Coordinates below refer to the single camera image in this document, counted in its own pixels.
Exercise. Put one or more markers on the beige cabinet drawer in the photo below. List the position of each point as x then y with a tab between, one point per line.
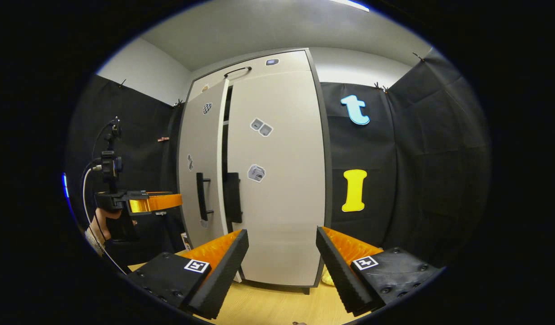
295	67

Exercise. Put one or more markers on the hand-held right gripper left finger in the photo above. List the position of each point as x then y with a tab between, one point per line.
223	275

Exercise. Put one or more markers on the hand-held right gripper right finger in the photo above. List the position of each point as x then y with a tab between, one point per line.
339	275

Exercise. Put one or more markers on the white grey shoe cabinet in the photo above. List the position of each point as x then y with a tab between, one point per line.
327	180

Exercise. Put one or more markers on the ceiling light strip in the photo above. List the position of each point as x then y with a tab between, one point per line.
352	4

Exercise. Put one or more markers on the yellow round soft object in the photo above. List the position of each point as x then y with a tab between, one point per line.
328	277

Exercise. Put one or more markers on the white cabinet door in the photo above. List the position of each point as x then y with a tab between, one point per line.
282	203
200	144

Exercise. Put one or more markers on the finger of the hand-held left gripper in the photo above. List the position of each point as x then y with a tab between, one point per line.
155	203

